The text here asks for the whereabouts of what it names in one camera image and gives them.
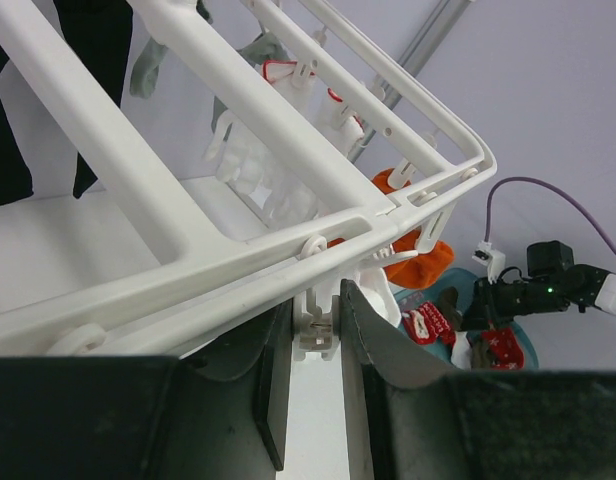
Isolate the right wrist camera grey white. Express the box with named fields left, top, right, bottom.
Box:
left=472, top=241, right=506, bottom=284

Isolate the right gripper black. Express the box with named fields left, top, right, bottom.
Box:
left=462, top=278, right=570, bottom=330

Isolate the white sock red trim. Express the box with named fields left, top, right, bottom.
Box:
left=261, top=60, right=317, bottom=116
left=314, top=88, right=364, bottom=157

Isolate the white hanger clip front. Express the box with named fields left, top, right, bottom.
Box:
left=292, top=277, right=340, bottom=362

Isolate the black sock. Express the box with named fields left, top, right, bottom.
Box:
left=52, top=0, right=134, bottom=200
left=0, top=45, right=33, bottom=206

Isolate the brown sock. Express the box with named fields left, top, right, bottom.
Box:
left=436, top=287, right=463, bottom=331

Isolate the silver metal clothes rack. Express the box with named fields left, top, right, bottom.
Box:
left=350, top=0, right=474, bottom=164

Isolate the blue plastic basin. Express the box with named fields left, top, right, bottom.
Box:
left=394, top=268, right=539, bottom=369

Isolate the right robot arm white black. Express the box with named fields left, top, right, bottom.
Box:
left=462, top=240, right=616, bottom=330

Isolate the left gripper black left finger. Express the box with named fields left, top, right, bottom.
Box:
left=0, top=302, right=292, bottom=479

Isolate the grey sock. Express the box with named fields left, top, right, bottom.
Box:
left=129, top=0, right=290, bottom=141

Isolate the white hanger clip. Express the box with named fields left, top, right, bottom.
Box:
left=387, top=158, right=416, bottom=190
left=292, top=277, right=340, bottom=362
left=415, top=202, right=456, bottom=255

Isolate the white hanger clip lower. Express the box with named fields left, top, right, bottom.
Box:
left=415, top=202, right=456, bottom=255

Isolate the white hanger clip upper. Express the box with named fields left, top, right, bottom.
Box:
left=387, top=158, right=416, bottom=190

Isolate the white plastic sock hanger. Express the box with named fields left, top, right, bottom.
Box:
left=0, top=1, right=497, bottom=356

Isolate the red sock in basin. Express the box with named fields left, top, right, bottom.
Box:
left=480, top=327, right=525, bottom=370

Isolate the red white patterned sock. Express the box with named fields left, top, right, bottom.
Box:
left=402, top=302, right=456, bottom=346

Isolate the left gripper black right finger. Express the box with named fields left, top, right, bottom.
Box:
left=339, top=280, right=616, bottom=479

